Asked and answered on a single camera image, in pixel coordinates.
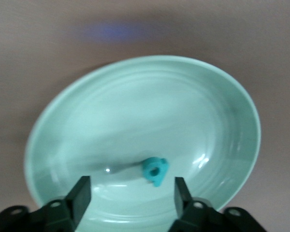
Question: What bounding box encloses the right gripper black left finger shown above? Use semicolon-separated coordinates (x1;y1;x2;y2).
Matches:
0;175;92;232

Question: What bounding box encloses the light green plate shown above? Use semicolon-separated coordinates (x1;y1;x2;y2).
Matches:
24;55;261;224

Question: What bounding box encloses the teal foam letter b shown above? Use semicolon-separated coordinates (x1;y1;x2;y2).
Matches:
142;157;169;188

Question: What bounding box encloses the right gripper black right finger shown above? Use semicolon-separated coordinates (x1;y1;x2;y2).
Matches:
169;177;266;232

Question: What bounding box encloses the brown table cover sheet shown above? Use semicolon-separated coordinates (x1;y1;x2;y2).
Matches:
0;0;290;232

